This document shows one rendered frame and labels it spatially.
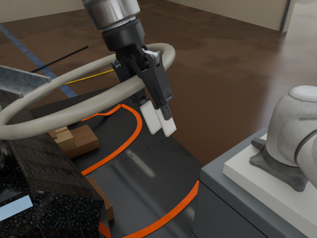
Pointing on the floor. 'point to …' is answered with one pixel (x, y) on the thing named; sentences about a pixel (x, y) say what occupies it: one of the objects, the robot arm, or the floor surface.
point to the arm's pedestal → (234, 205)
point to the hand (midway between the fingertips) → (158, 119)
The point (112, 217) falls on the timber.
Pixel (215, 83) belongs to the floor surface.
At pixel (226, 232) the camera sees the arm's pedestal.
